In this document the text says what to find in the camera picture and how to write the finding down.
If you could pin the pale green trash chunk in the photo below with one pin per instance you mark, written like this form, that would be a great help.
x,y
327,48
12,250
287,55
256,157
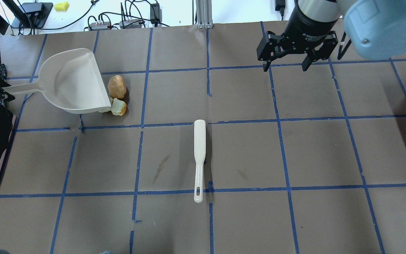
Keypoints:
x,y
119,107

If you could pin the aluminium frame post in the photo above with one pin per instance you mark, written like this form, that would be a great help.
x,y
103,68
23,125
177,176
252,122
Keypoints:
x,y
204,14

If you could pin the white plastic dustpan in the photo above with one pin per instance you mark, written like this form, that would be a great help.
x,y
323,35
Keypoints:
x,y
71,81

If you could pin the yellow sponge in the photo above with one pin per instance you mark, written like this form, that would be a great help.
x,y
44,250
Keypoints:
x,y
62,6

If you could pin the cable hub with wires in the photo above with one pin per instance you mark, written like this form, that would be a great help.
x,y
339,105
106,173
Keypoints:
x,y
129,16

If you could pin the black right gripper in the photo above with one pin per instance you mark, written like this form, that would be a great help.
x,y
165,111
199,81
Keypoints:
x,y
305,24

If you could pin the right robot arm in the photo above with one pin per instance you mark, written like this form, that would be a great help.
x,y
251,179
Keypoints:
x,y
376,29

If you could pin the black device box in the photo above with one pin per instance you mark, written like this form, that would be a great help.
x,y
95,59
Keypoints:
x,y
29,15

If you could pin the orange crumpled trash lump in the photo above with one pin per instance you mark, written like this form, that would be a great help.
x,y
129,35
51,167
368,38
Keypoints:
x,y
117,87

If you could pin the white brush black bristles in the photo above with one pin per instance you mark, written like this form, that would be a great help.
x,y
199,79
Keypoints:
x,y
199,137

